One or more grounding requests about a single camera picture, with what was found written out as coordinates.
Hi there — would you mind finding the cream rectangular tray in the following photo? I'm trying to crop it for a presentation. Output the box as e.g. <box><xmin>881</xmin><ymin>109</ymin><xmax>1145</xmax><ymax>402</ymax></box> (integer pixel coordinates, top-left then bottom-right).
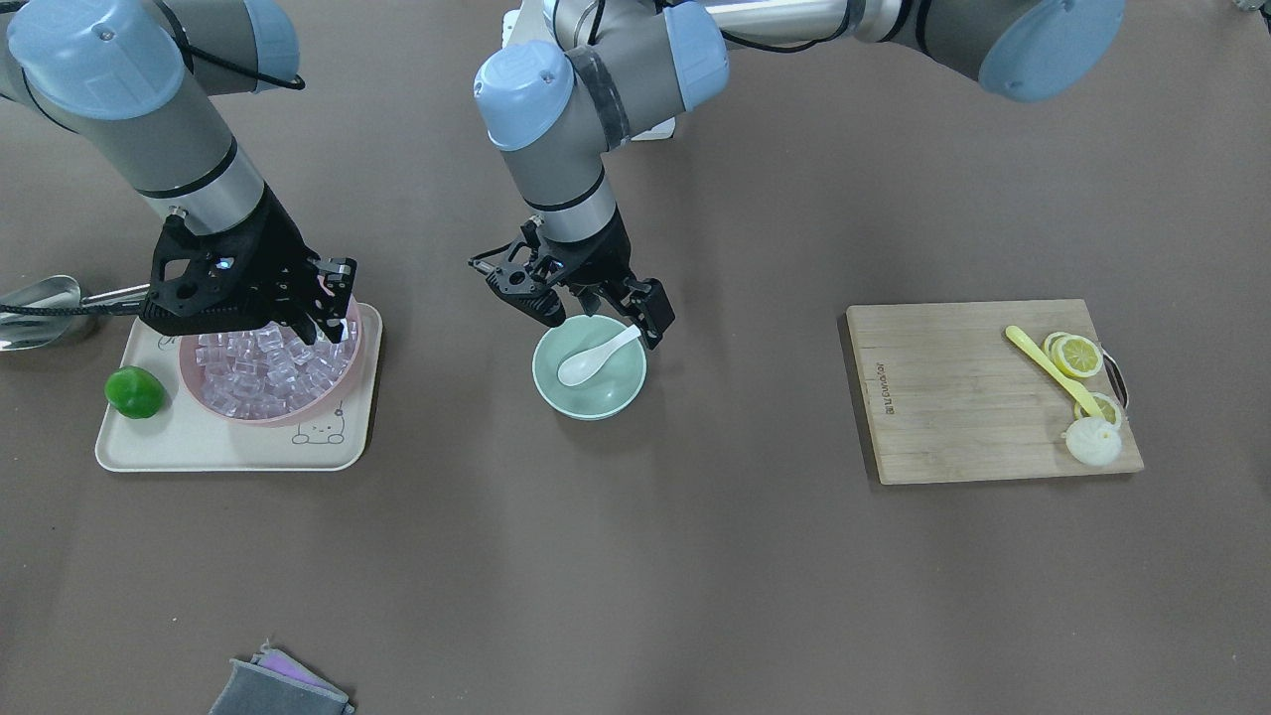
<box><xmin>95</xmin><ymin>304</ymin><xmax>383</xmax><ymax>474</ymax></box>

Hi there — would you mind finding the pink bowl of ice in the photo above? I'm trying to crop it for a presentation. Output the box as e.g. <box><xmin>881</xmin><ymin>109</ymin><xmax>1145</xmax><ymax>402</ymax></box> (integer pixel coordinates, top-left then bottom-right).
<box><xmin>179</xmin><ymin>302</ymin><xmax>367</xmax><ymax>427</ymax></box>

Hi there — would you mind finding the white ceramic spoon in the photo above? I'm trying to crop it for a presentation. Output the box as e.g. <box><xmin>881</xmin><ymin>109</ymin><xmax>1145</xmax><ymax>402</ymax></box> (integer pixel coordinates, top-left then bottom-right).
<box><xmin>555</xmin><ymin>325</ymin><xmax>641</xmax><ymax>386</ymax></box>

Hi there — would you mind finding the lemon slice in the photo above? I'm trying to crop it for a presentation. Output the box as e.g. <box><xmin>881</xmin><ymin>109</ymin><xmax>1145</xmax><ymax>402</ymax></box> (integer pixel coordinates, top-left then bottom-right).
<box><xmin>1071</xmin><ymin>392</ymin><xmax>1125</xmax><ymax>431</ymax></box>
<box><xmin>1043</xmin><ymin>331</ymin><xmax>1104</xmax><ymax>378</ymax></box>

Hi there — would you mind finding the lemon slice lower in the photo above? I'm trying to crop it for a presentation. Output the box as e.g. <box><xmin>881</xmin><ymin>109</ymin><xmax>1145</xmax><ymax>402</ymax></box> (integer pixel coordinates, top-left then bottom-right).
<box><xmin>1071</xmin><ymin>392</ymin><xmax>1125</xmax><ymax>431</ymax></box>

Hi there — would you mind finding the white onion piece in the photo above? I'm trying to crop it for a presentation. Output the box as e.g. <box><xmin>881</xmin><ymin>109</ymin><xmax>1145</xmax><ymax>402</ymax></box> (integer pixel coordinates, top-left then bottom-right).
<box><xmin>1063</xmin><ymin>417</ymin><xmax>1124</xmax><ymax>467</ymax></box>

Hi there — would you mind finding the metal ice scoop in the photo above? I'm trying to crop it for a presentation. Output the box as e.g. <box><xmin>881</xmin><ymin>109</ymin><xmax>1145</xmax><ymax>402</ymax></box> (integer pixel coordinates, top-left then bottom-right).
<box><xmin>1</xmin><ymin>276</ymin><xmax>150</xmax><ymax>352</ymax></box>

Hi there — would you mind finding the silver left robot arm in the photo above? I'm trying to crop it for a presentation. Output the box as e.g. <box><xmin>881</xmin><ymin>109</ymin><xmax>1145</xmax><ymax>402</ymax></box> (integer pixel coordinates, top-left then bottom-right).
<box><xmin>472</xmin><ymin>1</ymin><xmax>1125</xmax><ymax>351</ymax></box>

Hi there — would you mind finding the mint green bowl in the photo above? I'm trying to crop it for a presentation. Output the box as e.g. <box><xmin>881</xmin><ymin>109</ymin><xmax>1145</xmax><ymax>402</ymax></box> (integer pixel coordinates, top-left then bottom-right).
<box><xmin>531</xmin><ymin>314</ymin><xmax>647</xmax><ymax>422</ymax></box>

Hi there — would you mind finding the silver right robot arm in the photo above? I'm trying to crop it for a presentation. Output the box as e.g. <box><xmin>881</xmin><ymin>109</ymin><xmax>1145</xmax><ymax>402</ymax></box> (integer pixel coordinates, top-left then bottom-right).
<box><xmin>3</xmin><ymin>1</ymin><xmax>355</xmax><ymax>344</ymax></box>

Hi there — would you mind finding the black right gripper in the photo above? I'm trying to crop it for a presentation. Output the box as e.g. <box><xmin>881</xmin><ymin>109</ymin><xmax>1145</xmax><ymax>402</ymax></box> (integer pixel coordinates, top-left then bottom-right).
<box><xmin>139</xmin><ymin>189</ymin><xmax>355</xmax><ymax>345</ymax></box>

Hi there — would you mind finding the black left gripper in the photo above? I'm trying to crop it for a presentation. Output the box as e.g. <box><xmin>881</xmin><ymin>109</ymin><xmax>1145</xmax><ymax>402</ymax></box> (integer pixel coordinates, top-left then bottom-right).
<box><xmin>472</xmin><ymin>210</ymin><xmax>675</xmax><ymax>352</ymax></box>

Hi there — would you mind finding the bamboo cutting board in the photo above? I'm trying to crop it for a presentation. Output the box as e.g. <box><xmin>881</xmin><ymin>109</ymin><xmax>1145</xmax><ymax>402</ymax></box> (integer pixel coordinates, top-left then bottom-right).
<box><xmin>841</xmin><ymin>298</ymin><xmax>1144</xmax><ymax>486</ymax></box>

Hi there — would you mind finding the lemon slice upper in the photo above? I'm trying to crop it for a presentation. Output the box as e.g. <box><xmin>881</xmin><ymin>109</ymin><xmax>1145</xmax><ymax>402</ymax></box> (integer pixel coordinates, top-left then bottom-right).
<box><xmin>1043</xmin><ymin>331</ymin><xmax>1104</xmax><ymax>378</ymax></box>

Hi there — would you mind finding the yellow plastic knife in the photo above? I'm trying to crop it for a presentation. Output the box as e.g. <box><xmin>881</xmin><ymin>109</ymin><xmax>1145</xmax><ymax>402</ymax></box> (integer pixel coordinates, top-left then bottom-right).
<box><xmin>1004</xmin><ymin>325</ymin><xmax>1099</xmax><ymax>417</ymax></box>

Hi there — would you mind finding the green lime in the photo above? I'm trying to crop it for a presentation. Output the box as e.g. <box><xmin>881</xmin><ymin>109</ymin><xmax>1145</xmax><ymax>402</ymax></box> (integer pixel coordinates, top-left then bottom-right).
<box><xmin>103</xmin><ymin>364</ymin><xmax>167</xmax><ymax>420</ymax></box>

